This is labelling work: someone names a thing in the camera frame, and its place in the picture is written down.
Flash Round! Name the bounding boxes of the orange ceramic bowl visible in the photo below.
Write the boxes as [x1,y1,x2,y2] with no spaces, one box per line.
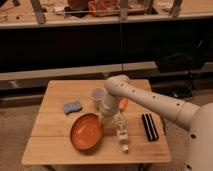
[70,113,103,151]

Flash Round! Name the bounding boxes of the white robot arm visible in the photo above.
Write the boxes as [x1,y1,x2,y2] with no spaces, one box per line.
[100,75,213,171]

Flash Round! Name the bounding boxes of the clear plastic bottle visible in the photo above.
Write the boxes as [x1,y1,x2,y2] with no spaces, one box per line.
[113,113,129,153]

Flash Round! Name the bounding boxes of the orange carrot toy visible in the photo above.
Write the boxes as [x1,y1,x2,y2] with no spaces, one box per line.
[119,97,128,111]

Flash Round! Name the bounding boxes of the blue sponge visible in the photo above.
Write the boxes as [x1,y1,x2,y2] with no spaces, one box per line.
[63,101,82,115]

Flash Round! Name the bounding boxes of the wooden table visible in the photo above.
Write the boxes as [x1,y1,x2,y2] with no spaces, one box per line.
[22,80,171,166]

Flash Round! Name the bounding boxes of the black bag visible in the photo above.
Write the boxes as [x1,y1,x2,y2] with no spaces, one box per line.
[153,41,205,73]

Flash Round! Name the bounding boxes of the orange cloth on shelf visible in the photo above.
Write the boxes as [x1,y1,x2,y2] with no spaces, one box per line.
[88,0,119,17]

